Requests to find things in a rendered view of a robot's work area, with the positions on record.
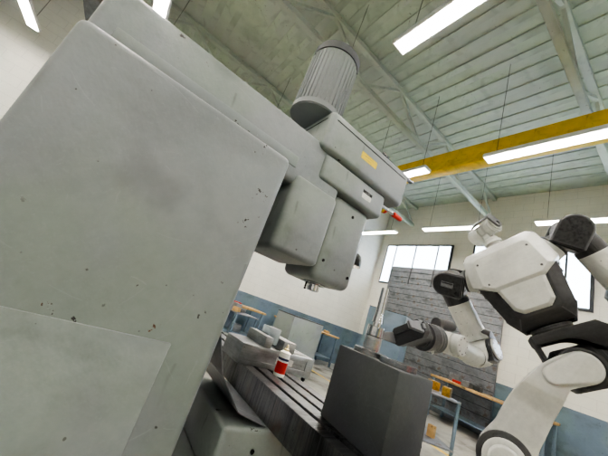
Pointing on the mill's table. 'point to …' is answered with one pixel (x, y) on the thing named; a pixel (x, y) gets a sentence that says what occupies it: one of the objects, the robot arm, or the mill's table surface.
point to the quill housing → (335, 249)
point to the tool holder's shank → (381, 308)
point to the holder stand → (377, 403)
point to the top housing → (360, 157)
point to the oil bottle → (282, 363)
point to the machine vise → (263, 353)
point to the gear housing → (351, 188)
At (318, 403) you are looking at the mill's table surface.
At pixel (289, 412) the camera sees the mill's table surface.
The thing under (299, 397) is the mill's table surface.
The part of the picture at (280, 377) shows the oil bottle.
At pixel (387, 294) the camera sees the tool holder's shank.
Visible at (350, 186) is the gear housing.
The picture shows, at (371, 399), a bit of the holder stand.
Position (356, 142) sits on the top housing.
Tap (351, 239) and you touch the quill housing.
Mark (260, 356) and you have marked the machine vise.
